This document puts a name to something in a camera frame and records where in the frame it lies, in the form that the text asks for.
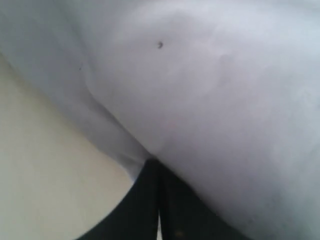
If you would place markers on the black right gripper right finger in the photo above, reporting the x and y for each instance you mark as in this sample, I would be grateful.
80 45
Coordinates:
183 215

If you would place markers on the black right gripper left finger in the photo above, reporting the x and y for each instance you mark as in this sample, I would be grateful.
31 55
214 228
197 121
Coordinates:
136 217

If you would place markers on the white t-shirt red lettering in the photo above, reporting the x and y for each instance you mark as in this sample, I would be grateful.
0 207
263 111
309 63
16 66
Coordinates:
224 92

